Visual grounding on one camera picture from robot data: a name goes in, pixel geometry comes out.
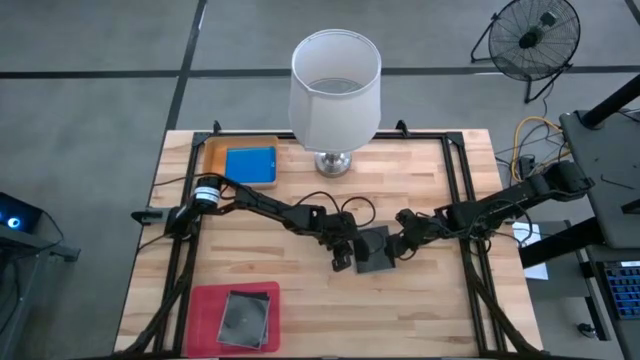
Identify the blue jewel case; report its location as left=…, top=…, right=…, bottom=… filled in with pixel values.
left=224, top=146, right=278, bottom=184

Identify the black left wrist camera cable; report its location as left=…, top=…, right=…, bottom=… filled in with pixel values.
left=293, top=190, right=377, bottom=230

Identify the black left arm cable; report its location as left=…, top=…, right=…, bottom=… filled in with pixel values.
left=151, top=173, right=201, bottom=188

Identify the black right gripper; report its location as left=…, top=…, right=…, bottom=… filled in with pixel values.
left=387, top=209, right=450, bottom=262

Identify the clear jewel case black tray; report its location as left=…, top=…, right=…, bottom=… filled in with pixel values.
left=228, top=289, right=272, bottom=347
left=353, top=224, right=397, bottom=275
left=217, top=291, right=271, bottom=350

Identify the translucent orange plastic bin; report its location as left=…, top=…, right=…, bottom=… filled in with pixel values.
left=202, top=135, right=280, bottom=190

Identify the yellow cable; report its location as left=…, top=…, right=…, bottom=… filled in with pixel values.
left=510, top=115, right=565, bottom=182

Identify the computer with blue light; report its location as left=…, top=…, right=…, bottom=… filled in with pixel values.
left=0, top=191, right=44, bottom=234

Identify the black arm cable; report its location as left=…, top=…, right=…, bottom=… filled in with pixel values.
left=151, top=173, right=201, bottom=188
left=467, top=198, right=532, bottom=249

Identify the black desk leg bar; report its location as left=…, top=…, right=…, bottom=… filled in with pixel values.
left=518, top=218, right=607, bottom=270

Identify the white shade silver table lamp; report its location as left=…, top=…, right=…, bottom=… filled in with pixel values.
left=288, top=28, right=383, bottom=179

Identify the black floor fan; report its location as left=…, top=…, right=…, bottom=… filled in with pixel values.
left=470, top=0, right=582, bottom=105

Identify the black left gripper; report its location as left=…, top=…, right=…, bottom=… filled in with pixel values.
left=322, top=212, right=374, bottom=264

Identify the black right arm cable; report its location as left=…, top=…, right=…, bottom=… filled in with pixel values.
left=467, top=198, right=532, bottom=249

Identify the black diagonal pole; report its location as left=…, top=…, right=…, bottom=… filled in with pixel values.
left=579, top=73, right=640, bottom=130

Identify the white paper sheet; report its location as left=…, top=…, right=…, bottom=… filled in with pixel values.
left=511, top=221, right=550, bottom=281

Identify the black clamp bracket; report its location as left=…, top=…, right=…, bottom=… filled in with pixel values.
left=130, top=208, right=167, bottom=226

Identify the pink plastic bin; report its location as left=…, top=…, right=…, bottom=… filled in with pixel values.
left=185, top=281, right=282, bottom=359

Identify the grey side desk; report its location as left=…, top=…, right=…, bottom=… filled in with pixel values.
left=558, top=108, right=640, bottom=250

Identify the blue backlit keyboard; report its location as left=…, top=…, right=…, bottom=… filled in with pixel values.
left=602, top=260, right=640, bottom=322

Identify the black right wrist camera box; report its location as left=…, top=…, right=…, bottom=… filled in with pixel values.
left=394, top=208, right=419, bottom=227

